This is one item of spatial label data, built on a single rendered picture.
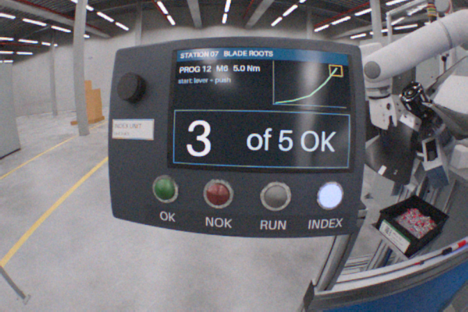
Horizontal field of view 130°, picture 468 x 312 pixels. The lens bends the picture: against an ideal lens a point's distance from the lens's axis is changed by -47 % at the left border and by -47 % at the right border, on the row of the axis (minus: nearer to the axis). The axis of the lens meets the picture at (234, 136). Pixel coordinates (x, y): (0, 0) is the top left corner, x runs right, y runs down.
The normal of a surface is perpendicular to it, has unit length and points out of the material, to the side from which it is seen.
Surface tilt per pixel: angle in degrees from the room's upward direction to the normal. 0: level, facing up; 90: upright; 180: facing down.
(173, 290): 0
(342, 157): 75
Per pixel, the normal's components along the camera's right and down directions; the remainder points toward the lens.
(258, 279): 0.00, -0.96
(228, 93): -0.10, 0.00
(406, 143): -0.44, -0.46
